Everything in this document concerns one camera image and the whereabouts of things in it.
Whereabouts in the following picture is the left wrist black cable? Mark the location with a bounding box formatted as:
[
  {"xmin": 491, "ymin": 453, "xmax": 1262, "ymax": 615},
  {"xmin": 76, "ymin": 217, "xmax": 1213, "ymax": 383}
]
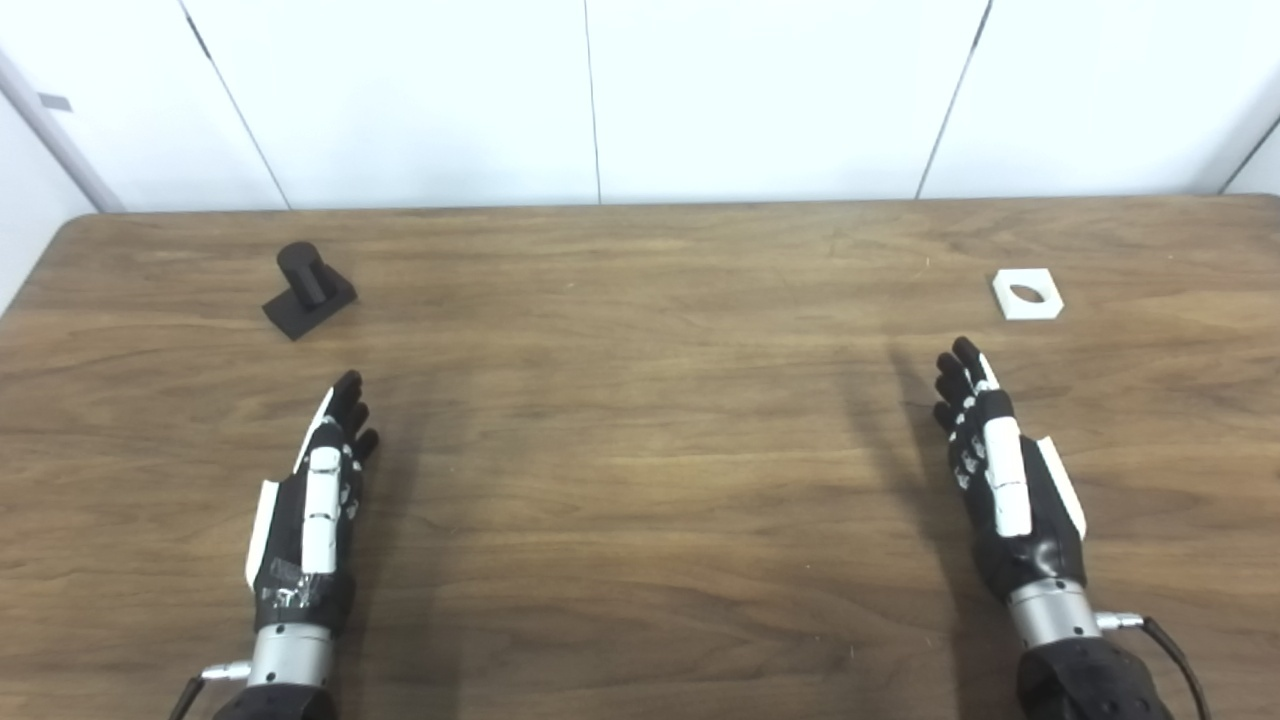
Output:
[{"xmin": 168, "ymin": 662, "xmax": 251, "ymax": 720}]

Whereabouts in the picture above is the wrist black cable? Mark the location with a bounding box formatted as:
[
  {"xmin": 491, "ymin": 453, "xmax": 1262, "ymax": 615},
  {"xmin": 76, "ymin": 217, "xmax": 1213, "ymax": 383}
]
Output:
[
  {"xmin": 168, "ymin": 662, "xmax": 251, "ymax": 720},
  {"xmin": 1097, "ymin": 612, "xmax": 1213, "ymax": 720}
]

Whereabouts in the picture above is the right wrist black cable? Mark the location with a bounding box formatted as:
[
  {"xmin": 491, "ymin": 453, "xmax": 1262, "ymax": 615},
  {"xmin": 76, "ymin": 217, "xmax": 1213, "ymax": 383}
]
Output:
[{"xmin": 1097, "ymin": 612, "xmax": 1213, "ymax": 720}]

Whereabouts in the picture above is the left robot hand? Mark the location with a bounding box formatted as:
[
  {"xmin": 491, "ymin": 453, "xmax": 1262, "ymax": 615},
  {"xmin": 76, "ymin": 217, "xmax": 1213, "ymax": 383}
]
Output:
[{"xmin": 245, "ymin": 370, "xmax": 381, "ymax": 636}]

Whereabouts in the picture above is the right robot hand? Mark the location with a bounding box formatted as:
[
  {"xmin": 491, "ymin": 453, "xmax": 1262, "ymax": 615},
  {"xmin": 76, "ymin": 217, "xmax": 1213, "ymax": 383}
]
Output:
[{"xmin": 932, "ymin": 336, "xmax": 1089, "ymax": 604}]

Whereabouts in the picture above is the white square piece with hole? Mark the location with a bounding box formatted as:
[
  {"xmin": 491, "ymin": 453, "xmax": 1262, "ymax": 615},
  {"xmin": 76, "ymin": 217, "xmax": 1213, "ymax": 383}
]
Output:
[{"xmin": 992, "ymin": 268, "xmax": 1065, "ymax": 322}]

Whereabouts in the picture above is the black peg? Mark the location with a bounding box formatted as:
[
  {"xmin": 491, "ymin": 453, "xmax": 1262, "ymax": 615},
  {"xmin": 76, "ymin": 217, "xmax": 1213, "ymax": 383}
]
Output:
[{"xmin": 262, "ymin": 242, "xmax": 358, "ymax": 341}]

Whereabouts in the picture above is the grey wall corner strip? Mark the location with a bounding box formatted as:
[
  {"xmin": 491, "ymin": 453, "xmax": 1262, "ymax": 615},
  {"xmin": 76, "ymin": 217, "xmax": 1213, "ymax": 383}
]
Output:
[{"xmin": 0, "ymin": 50, "xmax": 126, "ymax": 213}]

